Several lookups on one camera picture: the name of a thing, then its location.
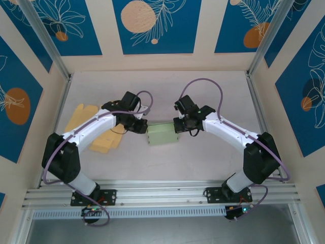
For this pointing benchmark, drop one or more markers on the aluminium side rail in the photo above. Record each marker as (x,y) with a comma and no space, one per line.
(257,101)
(63,101)

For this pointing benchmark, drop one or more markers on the small electronics board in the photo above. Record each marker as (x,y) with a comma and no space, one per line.
(236,212)
(91,210)

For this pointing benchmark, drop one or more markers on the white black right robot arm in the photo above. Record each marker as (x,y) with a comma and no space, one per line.
(228,129)

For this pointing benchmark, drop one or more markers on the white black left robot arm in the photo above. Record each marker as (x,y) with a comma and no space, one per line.
(89,127)

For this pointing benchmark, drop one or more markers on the aluminium frame post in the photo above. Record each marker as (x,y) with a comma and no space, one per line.
(267,38)
(50,43)

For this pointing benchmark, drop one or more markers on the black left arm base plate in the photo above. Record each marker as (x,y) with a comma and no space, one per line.
(111,197)

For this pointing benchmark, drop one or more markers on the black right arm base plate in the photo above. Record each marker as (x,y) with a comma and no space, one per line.
(213,195)

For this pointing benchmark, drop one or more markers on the aluminium mounting rail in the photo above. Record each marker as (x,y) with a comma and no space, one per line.
(157,193)

